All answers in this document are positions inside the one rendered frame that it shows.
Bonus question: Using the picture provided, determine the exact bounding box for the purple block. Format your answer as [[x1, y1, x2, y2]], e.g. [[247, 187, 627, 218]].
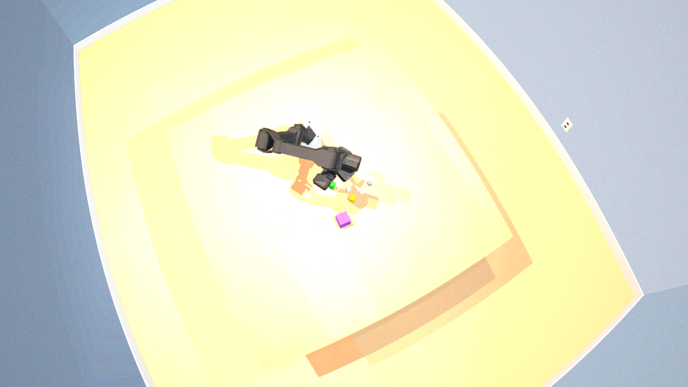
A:
[[335, 211, 351, 228]]

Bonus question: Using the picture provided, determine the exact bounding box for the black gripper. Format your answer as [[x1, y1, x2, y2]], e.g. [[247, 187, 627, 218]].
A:
[[313, 146, 352, 190]]

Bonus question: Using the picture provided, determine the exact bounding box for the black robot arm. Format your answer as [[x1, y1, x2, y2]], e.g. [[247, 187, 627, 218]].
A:
[[255, 124, 362, 182]]

